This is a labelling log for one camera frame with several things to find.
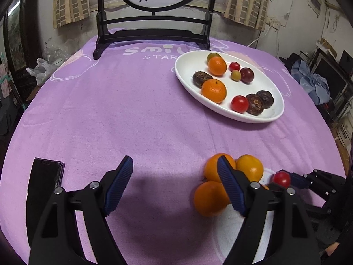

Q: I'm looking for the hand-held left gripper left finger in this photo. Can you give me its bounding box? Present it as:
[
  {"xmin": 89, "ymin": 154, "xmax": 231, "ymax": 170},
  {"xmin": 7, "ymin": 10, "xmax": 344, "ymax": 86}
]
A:
[{"xmin": 28, "ymin": 155, "xmax": 134, "ymax": 265}]

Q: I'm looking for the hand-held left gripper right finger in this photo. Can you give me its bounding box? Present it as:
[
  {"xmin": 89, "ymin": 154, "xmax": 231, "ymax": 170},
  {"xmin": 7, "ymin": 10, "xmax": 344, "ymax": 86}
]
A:
[{"xmin": 216, "ymin": 155, "xmax": 321, "ymax": 265}]

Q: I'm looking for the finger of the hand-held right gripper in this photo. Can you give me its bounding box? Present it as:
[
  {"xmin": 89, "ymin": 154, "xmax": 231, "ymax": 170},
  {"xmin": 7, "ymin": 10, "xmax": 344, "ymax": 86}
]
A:
[
  {"xmin": 278, "ymin": 169, "xmax": 346, "ymax": 196},
  {"xmin": 296, "ymin": 189, "xmax": 334, "ymax": 210}
]

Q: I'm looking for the orange mandarin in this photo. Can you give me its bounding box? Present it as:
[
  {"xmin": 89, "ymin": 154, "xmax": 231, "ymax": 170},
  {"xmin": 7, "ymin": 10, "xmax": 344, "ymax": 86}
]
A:
[
  {"xmin": 204, "ymin": 153, "xmax": 236, "ymax": 184},
  {"xmin": 208, "ymin": 57, "xmax": 227, "ymax": 77},
  {"xmin": 235, "ymin": 155, "xmax": 264, "ymax": 183},
  {"xmin": 201, "ymin": 79, "xmax": 227, "ymax": 104},
  {"xmin": 193, "ymin": 181, "xmax": 231, "ymax": 217}
]

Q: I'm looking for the dark red plum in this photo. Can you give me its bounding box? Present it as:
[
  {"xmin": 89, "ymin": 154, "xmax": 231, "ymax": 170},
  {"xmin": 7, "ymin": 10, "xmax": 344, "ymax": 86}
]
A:
[{"xmin": 240, "ymin": 68, "xmax": 255, "ymax": 84}]

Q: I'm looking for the white oval plate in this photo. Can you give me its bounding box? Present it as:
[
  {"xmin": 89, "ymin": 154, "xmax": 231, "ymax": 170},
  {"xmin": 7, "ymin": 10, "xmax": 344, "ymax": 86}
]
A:
[{"xmin": 175, "ymin": 50, "xmax": 285, "ymax": 124}]

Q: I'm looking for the person's right hand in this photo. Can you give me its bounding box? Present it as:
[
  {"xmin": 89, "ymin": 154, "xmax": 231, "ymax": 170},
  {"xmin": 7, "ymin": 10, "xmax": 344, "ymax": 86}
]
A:
[{"xmin": 323, "ymin": 241, "xmax": 342, "ymax": 258}]

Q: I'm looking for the cardboard box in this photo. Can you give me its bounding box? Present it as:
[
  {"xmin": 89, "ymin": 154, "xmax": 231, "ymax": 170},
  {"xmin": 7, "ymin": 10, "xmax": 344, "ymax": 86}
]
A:
[{"xmin": 338, "ymin": 116, "xmax": 353, "ymax": 147}]

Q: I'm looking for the purple printed tablecloth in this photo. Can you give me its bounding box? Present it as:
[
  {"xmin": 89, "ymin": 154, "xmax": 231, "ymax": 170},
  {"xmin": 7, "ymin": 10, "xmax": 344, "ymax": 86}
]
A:
[{"xmin": 0, "ymin": 28, "xmax": 348, "ymax": 265}]

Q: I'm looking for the black smartphone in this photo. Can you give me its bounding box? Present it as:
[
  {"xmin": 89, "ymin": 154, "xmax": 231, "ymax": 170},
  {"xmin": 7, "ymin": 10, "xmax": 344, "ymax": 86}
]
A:
[{"xmin": 26, "ymin": 157, "xmax": 65, "ymax": 247}]

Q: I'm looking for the blue cloth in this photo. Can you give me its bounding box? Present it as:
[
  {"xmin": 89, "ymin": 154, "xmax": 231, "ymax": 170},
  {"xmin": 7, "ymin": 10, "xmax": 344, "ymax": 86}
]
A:
[{"xmin": 292, "ymin": 60, "xmax": 331, "ymax": 105}]

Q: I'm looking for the black monitor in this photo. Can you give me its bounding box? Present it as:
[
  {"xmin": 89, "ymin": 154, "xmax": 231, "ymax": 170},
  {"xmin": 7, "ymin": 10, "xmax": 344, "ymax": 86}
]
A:
[{"xmin": 314, "ymin": 48, "xmax": 353, "ymax": 102}]

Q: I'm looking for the dark cloth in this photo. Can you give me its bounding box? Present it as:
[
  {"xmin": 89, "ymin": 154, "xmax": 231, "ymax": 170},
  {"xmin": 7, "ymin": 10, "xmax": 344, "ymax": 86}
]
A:
[{"xmin": 279, "ymin": 52, "xmax": 302, "ymax": 71}]

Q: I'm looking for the white plastic bag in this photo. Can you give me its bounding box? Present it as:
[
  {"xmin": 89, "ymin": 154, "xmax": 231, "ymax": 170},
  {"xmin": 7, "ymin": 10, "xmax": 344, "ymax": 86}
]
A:
[{"xmin": 27, "ymin": 57, "xmax": 60, "ymax": 87}]

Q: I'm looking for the round painted screen black stand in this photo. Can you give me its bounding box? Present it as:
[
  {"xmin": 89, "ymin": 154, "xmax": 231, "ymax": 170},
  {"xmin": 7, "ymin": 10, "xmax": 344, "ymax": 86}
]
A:
[{"xmin": 93, "ymin": 0, "xmax": 220, "ymax": 60}]

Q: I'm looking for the beige checked curtain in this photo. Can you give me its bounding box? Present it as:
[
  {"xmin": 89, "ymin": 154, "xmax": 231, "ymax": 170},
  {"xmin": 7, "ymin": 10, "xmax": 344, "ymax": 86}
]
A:
[
  {"xmin": 53, "ymin": 0, "xmax": 98, "ymax": 29},
  {"xmin": 224, "ymin": 0, "xmax": 272, "ymax": 31}
]

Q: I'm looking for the dark wooden framed panel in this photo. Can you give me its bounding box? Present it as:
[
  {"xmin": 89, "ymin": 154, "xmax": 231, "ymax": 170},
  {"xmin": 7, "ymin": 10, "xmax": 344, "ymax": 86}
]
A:
[{"xmin": 0, "ymin": 0, "xmax": 34, "ymax": 72}]

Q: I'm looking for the white cable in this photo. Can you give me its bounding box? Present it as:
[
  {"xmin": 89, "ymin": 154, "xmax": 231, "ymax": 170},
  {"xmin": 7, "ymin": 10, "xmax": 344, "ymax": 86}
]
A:
[{"xmin": 247, "ymin": 29, "xmax": 272, "ymax": 47}]

